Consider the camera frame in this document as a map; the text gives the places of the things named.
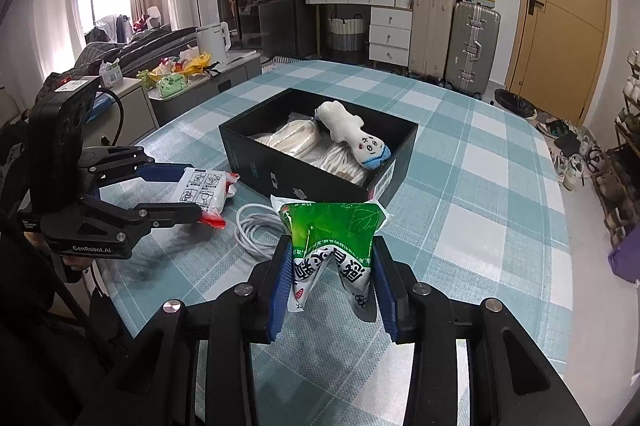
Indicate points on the grey low cabinet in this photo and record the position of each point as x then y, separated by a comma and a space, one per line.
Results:
220, 81

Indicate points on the yellow plastic bag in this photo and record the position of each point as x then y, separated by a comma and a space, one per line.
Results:
197, 62

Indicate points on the wooden shoe rack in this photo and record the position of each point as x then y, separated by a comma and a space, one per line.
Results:
625, 186

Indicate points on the beige suitcase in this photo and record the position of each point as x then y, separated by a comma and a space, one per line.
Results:
430, 36

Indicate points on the black cardboard box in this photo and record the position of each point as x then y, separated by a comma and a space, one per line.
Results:
260, 166

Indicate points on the green snack pack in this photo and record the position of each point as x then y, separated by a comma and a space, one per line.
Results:
172, 86

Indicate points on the pile of shoes on floor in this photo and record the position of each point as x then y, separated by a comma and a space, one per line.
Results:
570, 151

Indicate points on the red and white packet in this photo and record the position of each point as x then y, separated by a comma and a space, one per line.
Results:
205, 186

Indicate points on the black trash bin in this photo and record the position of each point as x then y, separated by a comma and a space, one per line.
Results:
515, 103

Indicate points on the rows of shoes on rack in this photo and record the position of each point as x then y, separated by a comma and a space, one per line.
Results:
632, 121

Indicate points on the wooden door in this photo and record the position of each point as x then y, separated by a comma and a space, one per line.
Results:
565, 6

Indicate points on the silver suitcase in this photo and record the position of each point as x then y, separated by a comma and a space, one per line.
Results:
472, 46

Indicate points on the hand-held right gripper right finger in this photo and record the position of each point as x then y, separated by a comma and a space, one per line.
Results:
387, 296

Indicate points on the white electric kettle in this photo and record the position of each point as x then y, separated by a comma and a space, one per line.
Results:
212, 41

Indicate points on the white plush toy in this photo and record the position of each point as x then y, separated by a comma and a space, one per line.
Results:
345, 126

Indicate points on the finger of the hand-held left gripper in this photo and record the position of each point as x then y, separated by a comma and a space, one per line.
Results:
175, 213
160, 173

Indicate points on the sofa with clothes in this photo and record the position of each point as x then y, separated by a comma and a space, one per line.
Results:
145, 46

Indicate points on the woven laundry basket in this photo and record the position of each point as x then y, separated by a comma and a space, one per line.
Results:
345, 38

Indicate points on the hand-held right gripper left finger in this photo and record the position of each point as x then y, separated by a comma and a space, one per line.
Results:
279, 291

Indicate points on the white drawer unit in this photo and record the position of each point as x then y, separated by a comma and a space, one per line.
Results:
390, 33

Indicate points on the green and white medicine packet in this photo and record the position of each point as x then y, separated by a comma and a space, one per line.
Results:
330, 231

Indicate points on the purple fabric bag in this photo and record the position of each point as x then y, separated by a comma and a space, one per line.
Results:
627, 256

